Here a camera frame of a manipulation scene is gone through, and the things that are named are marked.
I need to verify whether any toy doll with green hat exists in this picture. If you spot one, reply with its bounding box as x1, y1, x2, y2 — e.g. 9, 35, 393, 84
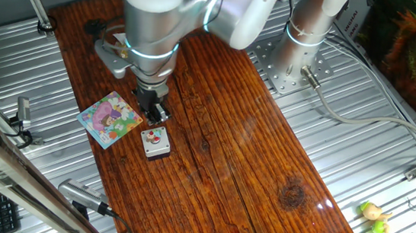
356, 200, 395, 233

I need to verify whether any small silver camera on clamp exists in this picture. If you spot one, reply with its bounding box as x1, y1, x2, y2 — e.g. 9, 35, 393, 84
6, 95, 48, 147

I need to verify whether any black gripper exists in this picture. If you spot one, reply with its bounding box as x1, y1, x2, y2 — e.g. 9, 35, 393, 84
130, 82, 174, 128

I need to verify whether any colourful butterfly puzzle board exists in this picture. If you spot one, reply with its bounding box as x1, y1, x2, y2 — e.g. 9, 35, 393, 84
73, 88, 146, 154

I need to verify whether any thin white cable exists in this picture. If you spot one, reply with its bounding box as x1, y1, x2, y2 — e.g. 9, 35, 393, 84
316, 32, 416, 152

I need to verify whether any black cable bundle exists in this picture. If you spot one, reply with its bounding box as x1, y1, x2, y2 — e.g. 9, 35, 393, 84
283, 0, 299, 30

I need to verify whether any aluminium frame beam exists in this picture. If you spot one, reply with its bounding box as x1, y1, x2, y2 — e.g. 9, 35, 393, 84
0, 113, 120, 233

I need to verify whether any gold foil snack packet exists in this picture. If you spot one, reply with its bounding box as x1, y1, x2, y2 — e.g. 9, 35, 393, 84
112, 33, 133, 60

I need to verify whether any thick grey cable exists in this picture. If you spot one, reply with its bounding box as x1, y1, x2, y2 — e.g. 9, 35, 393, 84
293, 63, 416, 152

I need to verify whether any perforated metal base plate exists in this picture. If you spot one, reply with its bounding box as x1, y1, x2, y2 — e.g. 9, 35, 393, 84
248, 32, 337, 101

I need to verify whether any printed sign board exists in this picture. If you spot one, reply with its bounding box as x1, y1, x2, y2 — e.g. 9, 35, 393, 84
331, 0, 376, 45

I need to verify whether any white box with red button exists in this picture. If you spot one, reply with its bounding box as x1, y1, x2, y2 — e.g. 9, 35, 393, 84
137, 124, 174, 163

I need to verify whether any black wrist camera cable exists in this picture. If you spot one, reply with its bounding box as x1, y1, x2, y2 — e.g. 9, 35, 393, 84
93, 14, 134, 72

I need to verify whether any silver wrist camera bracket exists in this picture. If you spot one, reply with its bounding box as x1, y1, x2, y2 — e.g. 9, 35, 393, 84
91, 38, 136, 81

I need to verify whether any silver ridged camera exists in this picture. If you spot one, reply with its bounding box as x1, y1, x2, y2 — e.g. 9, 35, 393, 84
55, 177, 118, 218

